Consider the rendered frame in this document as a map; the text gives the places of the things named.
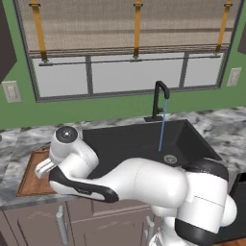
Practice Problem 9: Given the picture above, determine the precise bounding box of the orange blind strap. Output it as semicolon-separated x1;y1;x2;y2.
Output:
29;0;49;62
132;0;143;61
214;0;233;55

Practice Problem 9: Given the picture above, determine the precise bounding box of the brown wooden cutting board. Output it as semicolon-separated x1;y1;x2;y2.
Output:
16;145;65;197

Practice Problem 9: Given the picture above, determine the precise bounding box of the dark brown wall cupboard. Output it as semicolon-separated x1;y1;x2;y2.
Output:
0;0;18;83
236;28;246;56

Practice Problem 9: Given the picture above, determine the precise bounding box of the beige woven window blind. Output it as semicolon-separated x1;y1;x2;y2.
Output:
15;0;242;60

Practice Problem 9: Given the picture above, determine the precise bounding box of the grey cabinet handle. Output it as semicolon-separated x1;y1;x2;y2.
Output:
143;215;157;246
56;205;70;246

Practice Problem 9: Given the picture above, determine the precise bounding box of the blue water stream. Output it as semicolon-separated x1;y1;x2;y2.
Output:
158;98;168;153

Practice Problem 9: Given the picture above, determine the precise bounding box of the grey brown cabinet door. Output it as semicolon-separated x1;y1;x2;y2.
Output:
65;198;162;246
0;201;75;246

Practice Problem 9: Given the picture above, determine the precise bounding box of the white wall outlet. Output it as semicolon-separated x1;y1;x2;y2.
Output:
1;80;23;104
226;66;243;87

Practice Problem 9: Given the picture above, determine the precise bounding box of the black sink basin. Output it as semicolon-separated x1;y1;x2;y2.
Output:
81;118;224;181

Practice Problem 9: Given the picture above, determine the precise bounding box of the grey sink drain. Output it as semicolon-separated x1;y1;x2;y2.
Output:
163;154;178;164

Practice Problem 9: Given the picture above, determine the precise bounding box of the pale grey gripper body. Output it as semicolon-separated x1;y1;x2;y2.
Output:
34;157;56;180

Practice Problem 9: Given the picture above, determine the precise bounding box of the grey framed window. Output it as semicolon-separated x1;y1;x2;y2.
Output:
12;0;246;104

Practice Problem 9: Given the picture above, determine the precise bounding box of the black sink faucet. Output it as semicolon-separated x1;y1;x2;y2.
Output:
143;80;170;123

